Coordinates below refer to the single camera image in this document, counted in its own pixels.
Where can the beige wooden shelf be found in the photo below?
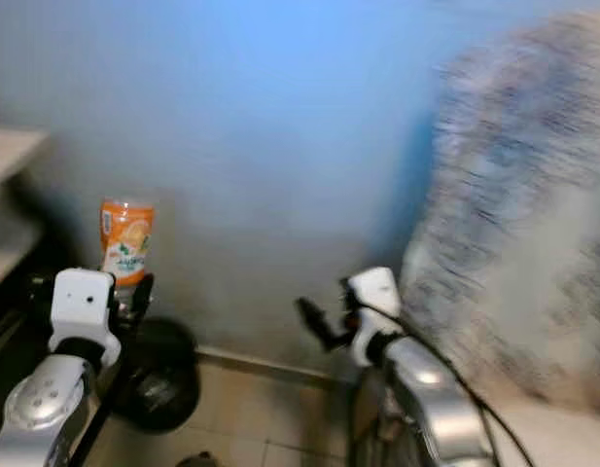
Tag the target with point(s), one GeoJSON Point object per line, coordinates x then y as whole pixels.
{"type": "Point", "coordinates": [10, 151]}

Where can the orange juice bottle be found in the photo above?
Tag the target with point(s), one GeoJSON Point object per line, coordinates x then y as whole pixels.
{"type": "Point", "coordinates": [126, 238]}

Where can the grey patterned hanging cloth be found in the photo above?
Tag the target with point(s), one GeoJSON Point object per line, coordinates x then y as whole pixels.
{"type": "Point", "coordinates": [513, 195]}

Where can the black round bin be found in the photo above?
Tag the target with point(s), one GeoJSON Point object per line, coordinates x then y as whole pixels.
{"type": "Point", "coordinates": [158, 384]}

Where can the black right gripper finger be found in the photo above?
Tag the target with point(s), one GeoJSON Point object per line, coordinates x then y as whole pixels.
{"type": "Point", "coordinates": [347, 289]}
{"type": "Point", "coordinates": [319, 326]}

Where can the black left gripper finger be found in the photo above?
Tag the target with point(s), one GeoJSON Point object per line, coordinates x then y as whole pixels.
{"type": "Point", "coordinates": [144, 295]}

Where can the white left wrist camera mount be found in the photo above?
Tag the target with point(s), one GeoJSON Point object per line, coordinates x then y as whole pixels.
{"type": "Point", "coordinates": [83, 302]}

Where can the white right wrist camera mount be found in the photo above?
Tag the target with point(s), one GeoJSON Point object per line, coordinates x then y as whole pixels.
{"type": "Point", "coordinates": [372, 290]}

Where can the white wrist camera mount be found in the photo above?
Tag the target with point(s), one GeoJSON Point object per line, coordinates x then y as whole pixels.
{"type": "Point", "coordinates": [83, 302]}
{"type": "Point", "coordinates": [372, 290]}

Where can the dark grey robot left leg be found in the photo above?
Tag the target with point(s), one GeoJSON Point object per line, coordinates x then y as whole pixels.
{"type": "Point", "coordinates": [197, 461]}

